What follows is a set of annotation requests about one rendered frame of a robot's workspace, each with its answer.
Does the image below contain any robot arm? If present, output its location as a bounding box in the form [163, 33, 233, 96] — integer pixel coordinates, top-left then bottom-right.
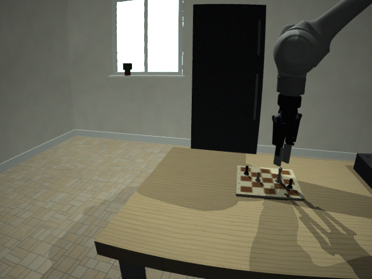
[273, 0, 372, 96]

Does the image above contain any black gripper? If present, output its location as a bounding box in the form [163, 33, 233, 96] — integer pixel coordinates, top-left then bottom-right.
[272, 94, 302, 167]

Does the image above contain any brown and cream chessboard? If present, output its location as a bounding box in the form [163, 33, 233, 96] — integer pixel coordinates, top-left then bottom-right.
[236, 166, 305, 200]

